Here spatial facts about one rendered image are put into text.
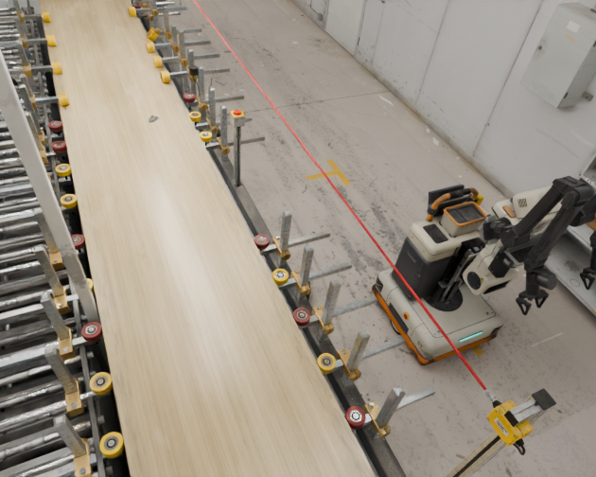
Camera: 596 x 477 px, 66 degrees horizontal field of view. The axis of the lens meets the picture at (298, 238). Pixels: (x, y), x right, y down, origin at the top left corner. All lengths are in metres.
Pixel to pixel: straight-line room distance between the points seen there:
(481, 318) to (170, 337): 2.00
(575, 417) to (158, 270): 2.66
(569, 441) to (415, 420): 0.93
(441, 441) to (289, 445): 1.37
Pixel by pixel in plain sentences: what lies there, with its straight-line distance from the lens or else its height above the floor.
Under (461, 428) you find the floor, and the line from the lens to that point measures 3.09.
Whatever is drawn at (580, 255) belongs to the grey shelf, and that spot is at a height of 0.14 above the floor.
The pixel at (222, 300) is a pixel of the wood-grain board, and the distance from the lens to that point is 2.13.
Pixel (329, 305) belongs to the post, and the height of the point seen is 1.01.
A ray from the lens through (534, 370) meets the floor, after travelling 3.53.
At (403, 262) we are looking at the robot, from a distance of 2.97.
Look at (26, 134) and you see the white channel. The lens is 1.60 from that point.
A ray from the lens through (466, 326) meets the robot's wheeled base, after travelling 3.13.
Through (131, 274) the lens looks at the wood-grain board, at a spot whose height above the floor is 0.90.
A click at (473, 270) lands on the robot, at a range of 2.73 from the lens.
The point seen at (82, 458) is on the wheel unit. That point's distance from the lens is 1.96.
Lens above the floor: 2.63
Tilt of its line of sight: 46 degrees down
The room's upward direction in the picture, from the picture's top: 8 degrees clockwise
